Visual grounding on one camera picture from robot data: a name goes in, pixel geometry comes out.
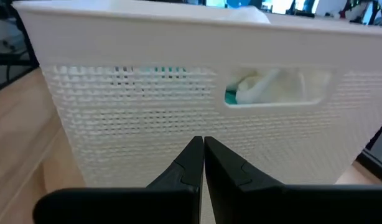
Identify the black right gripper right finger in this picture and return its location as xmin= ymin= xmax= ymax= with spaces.
xmin=204 ymin=136 xmax=382 ymax=224

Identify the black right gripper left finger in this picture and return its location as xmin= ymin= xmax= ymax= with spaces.
xmin=33 ymin=136 xmax=205 ymax=224

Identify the white plastic laundry basket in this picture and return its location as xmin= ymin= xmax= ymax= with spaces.
xmin=12 ymin=0 xmax=382 ymax=188

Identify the teal garment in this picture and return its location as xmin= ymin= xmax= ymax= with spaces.
xmin=224 ymin=89 xmax=239 ymax=105

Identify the white lace garment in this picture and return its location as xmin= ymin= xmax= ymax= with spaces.
xmin=221 ymin=6 xmax=331 ymax=105

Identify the black table edge rail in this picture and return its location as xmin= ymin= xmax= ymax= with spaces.
xmin=355 ymin=117 xmax=382 ymax=182

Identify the black aluminium frame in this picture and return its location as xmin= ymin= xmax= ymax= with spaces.
xmin=0 ymin=0 xmax=40 ymax=95

